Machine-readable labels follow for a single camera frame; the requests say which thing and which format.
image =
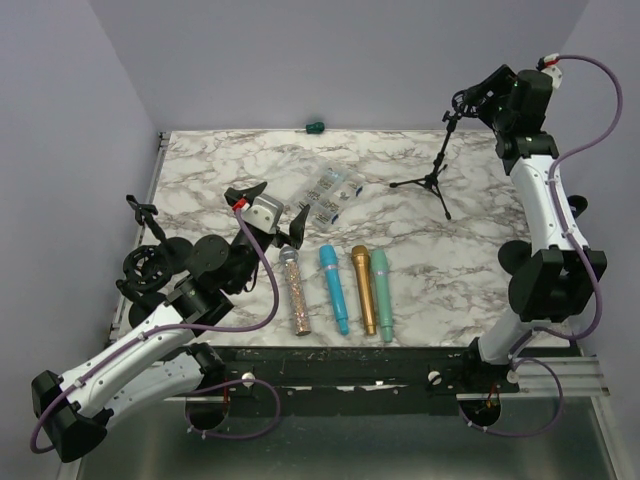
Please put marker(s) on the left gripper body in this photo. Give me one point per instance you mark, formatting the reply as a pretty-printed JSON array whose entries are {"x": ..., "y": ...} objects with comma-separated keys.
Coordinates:
[{"x": 277, "y": 238}]

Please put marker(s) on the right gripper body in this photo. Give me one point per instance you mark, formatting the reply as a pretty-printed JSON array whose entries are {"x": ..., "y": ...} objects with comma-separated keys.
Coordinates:
[{"x": 494, "y": 113}]

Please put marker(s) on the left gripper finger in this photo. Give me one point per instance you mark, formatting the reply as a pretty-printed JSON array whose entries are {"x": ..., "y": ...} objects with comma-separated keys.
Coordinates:
[
  {"x": 237, "y": 198},
  {"x": 297, "y": 228}
]

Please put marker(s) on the silver mesh head microphone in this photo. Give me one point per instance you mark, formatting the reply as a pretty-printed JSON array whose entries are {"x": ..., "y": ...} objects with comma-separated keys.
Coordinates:
[{"x": 299, "y": 311}]

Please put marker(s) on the blue microphone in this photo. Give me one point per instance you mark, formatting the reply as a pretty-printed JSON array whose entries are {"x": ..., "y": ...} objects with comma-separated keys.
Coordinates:
[{"x": 329, "y": 263}]

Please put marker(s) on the mint green microphone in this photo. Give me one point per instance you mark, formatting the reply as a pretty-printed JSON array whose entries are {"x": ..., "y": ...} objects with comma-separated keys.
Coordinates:
[{"x": 380, "y": 270}]

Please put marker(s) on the black tripod microphone stand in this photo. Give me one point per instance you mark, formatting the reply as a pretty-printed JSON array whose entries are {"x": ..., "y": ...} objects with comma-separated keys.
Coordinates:
[{"x": 440, "y": 160}]

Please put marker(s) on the black shock mount desk stand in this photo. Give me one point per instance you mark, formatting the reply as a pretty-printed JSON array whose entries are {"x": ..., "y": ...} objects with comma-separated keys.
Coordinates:
[{"x": 146, "y": 272}]

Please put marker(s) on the black stand holding silver microphone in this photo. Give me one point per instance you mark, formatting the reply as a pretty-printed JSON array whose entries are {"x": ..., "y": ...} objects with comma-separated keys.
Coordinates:
[{"x": 515, "y": 253}]

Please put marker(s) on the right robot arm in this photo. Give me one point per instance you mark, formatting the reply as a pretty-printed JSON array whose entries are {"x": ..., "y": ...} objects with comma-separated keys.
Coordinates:
[{"x": 554, "y": 274}]

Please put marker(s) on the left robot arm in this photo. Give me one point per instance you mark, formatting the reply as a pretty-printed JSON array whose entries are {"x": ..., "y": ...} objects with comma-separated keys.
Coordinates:
[{"x": 159, "y": 357}]

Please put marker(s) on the gold microphone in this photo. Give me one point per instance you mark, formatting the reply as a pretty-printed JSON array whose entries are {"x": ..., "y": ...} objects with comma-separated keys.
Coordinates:
[{"x": 361, "y": 262}]

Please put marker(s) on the clear plastic packet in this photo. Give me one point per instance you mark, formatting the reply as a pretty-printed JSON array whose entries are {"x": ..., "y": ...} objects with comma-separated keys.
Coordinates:
[{"x": 327, "y": 192}]

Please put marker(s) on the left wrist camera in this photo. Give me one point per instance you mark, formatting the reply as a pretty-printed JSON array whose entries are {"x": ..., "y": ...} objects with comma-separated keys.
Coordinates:
[{"x": 264, "y": 213}]

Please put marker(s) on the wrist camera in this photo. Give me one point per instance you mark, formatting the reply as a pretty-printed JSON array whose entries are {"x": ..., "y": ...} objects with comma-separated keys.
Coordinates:
[
  {"x": 264, "y": 213},
  {"x": 548, "y": 65}
]

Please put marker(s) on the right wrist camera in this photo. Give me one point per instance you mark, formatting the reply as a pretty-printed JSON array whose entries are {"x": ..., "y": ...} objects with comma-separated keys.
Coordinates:
[{"x": 548, "y": 65}]

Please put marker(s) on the green handled screwdriver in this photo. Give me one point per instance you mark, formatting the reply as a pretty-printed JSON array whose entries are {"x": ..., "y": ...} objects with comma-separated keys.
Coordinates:
[{"x": 315, "y": 128}]

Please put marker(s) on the aluminium frame rail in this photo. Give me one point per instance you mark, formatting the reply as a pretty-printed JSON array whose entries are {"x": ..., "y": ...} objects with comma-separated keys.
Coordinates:
[{"x": 527, "y": 378}]

